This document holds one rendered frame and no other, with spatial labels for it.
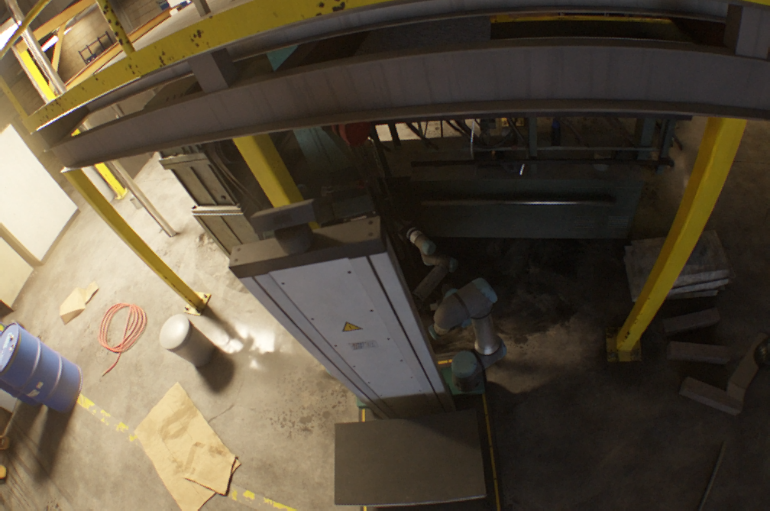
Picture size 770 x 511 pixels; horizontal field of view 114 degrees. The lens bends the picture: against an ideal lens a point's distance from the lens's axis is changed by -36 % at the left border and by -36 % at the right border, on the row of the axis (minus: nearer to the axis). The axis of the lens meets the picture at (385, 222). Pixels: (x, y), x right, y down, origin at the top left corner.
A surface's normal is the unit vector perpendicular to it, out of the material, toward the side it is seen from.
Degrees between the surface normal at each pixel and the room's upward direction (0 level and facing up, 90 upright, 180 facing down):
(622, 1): 90
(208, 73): 90
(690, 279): 67
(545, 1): 90
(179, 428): 0
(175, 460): 0
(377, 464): 0
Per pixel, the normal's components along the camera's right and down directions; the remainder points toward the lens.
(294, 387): -0.26, -0.66
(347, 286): 0.04, 0.73
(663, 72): -0.23, 0.75
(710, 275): -0.15, 0.42
